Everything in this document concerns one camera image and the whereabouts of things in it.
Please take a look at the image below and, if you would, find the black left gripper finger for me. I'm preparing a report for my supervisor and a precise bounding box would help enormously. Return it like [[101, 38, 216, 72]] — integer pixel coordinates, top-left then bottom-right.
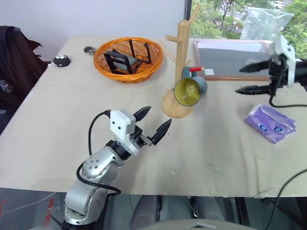
[[151, 118, 173, 146], [133, 106, 152, 122]]

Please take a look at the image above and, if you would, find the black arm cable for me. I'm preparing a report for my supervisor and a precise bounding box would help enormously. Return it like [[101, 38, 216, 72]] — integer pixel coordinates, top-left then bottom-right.
[[268, 94, 307, 108], [76, 110, 122, 195]]

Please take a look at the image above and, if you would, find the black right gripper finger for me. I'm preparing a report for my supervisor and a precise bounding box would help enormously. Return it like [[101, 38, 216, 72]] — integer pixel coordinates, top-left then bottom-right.
[[239, 59, 272, 73], [235, 84, 272, 96]]

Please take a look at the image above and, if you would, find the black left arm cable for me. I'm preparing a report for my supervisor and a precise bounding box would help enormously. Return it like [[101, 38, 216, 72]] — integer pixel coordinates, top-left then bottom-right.
[[76, 110, 122, 195]]

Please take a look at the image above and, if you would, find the orange wicker basket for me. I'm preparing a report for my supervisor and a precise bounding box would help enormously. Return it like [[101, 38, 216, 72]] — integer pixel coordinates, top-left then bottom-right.
[[93, 36, 165, 84]]

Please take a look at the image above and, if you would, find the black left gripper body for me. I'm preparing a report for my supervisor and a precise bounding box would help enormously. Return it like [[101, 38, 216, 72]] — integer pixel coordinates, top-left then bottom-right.
[[130, 121, 154, 148]]

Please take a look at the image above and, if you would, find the black window frame post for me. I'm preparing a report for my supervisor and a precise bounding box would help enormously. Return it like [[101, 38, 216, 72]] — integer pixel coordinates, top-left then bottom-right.
[[184, 0, 193, 21]]

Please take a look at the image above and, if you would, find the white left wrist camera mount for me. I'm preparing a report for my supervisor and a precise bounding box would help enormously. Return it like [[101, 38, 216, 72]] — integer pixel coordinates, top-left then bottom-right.
[[110, 109, 141, 157]]

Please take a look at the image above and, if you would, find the black loose cable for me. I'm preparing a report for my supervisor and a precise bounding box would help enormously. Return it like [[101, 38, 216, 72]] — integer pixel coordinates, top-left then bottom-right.
[[263, 168, 307, 230]]

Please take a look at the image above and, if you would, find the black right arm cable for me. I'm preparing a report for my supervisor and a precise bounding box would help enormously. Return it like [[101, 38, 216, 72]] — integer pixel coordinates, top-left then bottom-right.
[[268, 94, 307, 108]]

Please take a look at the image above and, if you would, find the wooden mug tree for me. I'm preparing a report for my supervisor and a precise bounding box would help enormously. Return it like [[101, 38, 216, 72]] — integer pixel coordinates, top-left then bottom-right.
[[158, 3, 205, 119]]

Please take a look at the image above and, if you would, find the small black toy with eyes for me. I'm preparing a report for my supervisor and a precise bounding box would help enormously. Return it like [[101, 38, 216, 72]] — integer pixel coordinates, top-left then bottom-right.
[[53, 55, 71, 68]]

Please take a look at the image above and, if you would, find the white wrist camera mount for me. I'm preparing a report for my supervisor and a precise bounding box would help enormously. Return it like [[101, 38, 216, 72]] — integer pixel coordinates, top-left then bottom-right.
[[110, 109, 141, 157], [268, 35, 296, 88]]

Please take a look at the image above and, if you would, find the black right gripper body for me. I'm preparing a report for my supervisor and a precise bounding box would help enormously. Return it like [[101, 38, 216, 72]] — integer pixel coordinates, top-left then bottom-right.
[[268, 54, 288, 96]]

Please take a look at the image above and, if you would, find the black pronged stand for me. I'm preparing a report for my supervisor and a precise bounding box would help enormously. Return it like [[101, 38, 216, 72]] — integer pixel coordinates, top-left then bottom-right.
[[128, 39, 152, 65]]

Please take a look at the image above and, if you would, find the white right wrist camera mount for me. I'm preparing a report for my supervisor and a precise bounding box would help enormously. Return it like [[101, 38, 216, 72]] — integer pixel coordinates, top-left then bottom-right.
[[268, 35, 296, 88]]

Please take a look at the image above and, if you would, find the wooden framed grey board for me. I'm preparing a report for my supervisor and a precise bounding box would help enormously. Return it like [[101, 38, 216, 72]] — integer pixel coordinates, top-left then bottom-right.
[[192, 38, 307, 82]]

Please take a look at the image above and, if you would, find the black table leg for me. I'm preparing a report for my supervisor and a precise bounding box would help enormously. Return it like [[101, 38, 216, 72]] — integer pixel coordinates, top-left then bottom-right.
[[235, 196, 250, 227]]

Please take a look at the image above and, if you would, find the purple tissue pack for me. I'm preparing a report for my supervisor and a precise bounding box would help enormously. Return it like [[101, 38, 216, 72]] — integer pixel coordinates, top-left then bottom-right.
[[244, 103, 297, 145]]

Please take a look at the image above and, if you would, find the clear plastic bag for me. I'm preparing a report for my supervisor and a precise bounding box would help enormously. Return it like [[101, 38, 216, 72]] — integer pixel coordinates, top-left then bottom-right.
[[239, 6, 295, 42]]

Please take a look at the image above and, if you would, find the dark jacket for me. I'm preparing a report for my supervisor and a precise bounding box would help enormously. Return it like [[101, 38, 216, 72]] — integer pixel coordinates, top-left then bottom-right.
[[0, 25, 49, 114]]

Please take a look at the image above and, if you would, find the black square frame holder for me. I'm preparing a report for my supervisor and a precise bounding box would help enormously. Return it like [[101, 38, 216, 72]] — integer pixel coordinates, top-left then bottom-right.
[[103, 48, 142, 75]]

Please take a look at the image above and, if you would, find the blue mug with yellow inside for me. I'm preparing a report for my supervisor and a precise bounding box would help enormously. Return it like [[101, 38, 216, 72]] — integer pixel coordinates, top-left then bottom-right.
[[173, 66, 208, 107]]

